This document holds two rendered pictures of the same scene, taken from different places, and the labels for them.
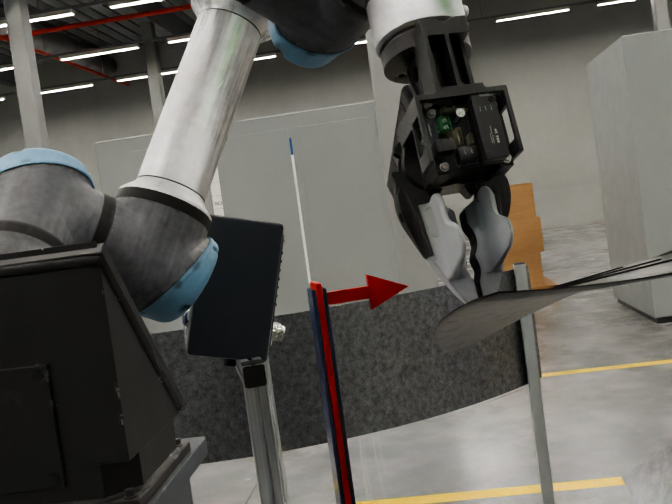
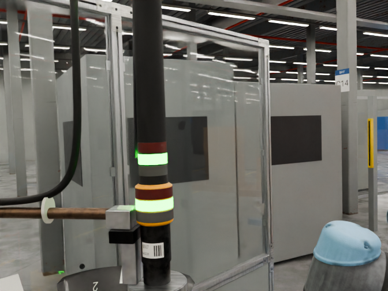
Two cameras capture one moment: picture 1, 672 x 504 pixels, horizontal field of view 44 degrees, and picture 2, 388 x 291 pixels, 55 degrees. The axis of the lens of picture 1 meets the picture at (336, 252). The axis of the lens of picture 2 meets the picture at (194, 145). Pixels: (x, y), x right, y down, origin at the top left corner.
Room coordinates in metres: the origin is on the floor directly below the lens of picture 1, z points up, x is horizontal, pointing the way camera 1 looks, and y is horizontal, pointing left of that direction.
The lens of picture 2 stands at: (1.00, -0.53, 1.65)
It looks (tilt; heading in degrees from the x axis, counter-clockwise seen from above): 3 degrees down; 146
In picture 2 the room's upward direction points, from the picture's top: 2 degrees counter-clockwise
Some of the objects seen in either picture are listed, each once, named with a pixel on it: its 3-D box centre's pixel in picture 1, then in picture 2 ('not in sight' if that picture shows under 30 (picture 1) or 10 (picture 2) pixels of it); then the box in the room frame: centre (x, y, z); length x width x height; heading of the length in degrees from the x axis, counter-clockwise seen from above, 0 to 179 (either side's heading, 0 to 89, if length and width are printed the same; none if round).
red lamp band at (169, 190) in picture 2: not in sight; (153, 191); (0.62, -0.33, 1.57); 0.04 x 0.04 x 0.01
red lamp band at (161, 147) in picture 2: not in sight; (152, 146); (0.62, -0.33, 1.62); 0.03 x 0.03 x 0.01
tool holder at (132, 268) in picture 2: not in sight; (148, 249); (0.61, -0.33, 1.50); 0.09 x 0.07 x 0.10; 46
